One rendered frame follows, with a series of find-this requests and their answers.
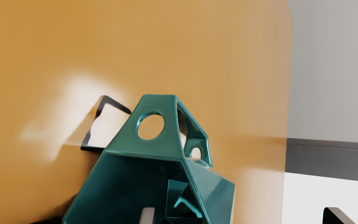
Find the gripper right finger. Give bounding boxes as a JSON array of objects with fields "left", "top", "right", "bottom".
[{"left": 323, "top": 207, "right": 356, "bottom": 224}]

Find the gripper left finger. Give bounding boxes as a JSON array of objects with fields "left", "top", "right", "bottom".
[{"left": 139, "top": 207, "right": 156, "bottom": 224}]

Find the teal faceted mug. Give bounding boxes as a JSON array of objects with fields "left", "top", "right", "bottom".
[{"left": 62, "top": 94, "right": 236, "bottom": 224}]

